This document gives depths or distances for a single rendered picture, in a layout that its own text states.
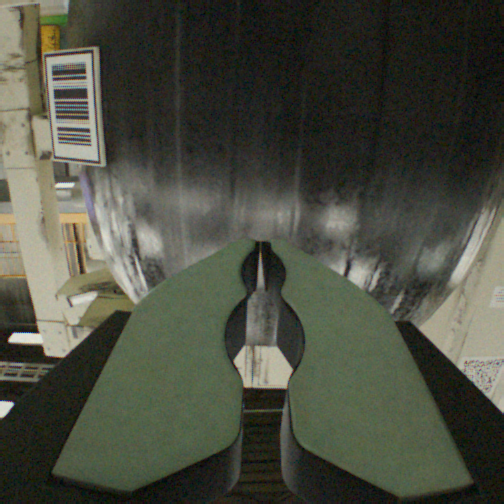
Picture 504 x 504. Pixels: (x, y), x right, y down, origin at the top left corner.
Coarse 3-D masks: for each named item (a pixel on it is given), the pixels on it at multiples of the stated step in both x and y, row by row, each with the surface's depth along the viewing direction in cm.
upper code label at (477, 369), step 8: (464, 360) 48; (472, 360) 48; (480, 360) 48; (488, 360) 48; (496, 360) 48; (464, 368) 49; (472, 368) 49; (480, 368) 49; (488, 368) 49; (496, 368) 49; (472, 376) 50; (480, 376) 50; (488, 376) 50; (496, 376) 50; (480, 384) 50; (488, 384) 50; (496, 384) 50; (488, 392) 51
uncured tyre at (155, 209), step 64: (128, 0) 16; (192, 0) 16; (256, 0) 16; (320, 0) 16; (384, 0) 16; (448, 0) 16; (128, 64) 17; (192, 64) 17; (256, 64) 17; (320, 64) 17; (384, 64) 17; (448, 64) 17; (128, 128) 19; (192, 128) 18; (256, 128) 18; (320, 128) 18; (384, 128) 18; (448, 128) 18; (128, 192) 20; (192, 192) 20; (256, 192) 20; (320, 192) 20; (384, 192) 20; (448, 192) 19; (128, 256) 24; (192, 256) 22; (320, 256) 22; (384, 256) 22; (448, 256) 22; (256, 320) 27
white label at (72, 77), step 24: (96, 48) 17; (48, 72) 19; (72, 72) 18; (96, 72) 18; (48, 96) 19; (72, 96) 19; (96, 96) 18; (72, 120) 19; (96, 120) 19; (72, 144) 20; (96, 144) 19
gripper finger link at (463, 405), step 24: (408, 336) 8; (432, 360) 7; (432, 384) 7; (456, 384) 7; (456, 408) 6; (480, 408) 6; (456, 432) 6; (480, 432) 6; (480, 456) 5; (480, 480) 5
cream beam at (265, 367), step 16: (96, 304) 87; (112, 304) 87; (128, 304) 87; (80, 320) 81; (96, 320) 81; (80, 336) 80; (240, 352) 80; (256, 352) 81; (272, 352) 80; (240, 368) 82; (256, 368) 83; (272, 368) 82; (288, 368) 82; (256, 384) 85; (272, 384) 84
